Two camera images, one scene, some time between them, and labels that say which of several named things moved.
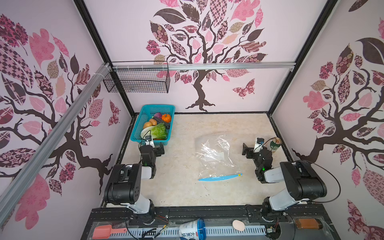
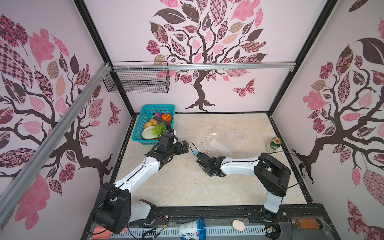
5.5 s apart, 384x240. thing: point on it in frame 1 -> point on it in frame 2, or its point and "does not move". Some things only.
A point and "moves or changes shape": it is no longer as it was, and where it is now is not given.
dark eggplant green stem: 160,120 does not move
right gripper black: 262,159 -> 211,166
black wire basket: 147,76 does not move
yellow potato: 147,124 does not move
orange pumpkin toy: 166,118 does not move
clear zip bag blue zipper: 214,157 moves or changes shape
